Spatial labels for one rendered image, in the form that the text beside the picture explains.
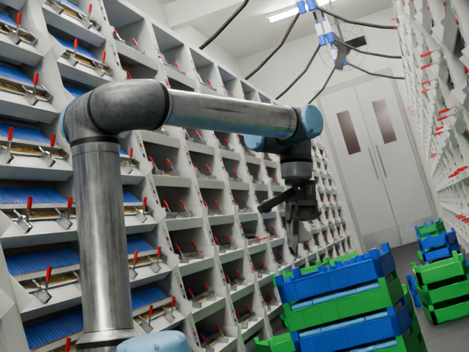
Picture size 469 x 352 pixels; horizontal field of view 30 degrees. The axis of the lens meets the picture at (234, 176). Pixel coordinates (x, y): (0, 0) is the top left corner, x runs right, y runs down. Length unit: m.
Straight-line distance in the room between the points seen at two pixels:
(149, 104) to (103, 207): 0.25
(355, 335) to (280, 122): 0.62
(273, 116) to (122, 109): 0.45
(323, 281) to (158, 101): 0.76
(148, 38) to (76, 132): 2.23
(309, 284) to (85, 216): 0.74
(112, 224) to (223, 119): 0.38
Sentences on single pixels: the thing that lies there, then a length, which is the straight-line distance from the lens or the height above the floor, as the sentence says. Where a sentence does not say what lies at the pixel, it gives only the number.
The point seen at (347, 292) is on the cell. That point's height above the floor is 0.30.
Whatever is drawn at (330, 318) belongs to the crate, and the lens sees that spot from 2.44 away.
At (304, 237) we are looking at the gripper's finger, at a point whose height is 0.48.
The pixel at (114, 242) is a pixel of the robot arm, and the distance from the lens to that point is 1.98.
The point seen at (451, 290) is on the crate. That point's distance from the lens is 3.59.
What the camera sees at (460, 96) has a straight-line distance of 2.58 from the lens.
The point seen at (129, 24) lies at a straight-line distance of 4.28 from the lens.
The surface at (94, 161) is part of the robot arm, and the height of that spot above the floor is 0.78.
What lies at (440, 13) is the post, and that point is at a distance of 2.62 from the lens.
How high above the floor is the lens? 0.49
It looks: 5 degrees up
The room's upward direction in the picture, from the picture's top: 16 degrees counter-clockwise
